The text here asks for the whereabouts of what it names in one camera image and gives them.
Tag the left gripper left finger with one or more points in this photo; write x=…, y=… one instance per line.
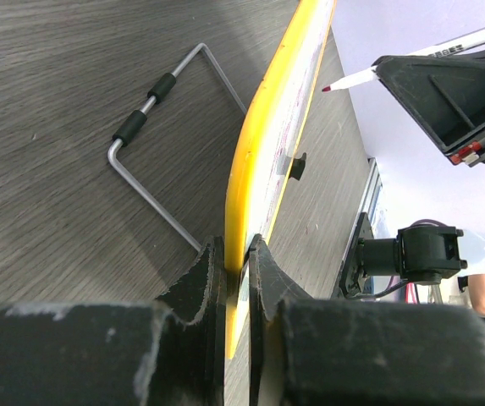
x=166, y=351

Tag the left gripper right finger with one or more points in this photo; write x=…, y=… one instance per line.
x=307, y=351

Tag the pink-capped whiteboard marker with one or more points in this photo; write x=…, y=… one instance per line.
x=387, y=68

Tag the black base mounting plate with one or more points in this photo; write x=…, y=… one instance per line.
x=352, y=278

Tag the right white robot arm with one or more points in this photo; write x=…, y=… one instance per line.
x=424, y=254

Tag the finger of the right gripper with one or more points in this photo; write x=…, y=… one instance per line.
x=448, y=104

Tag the small orange-framed whiteboard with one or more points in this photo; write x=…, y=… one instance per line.
x=264, y=158

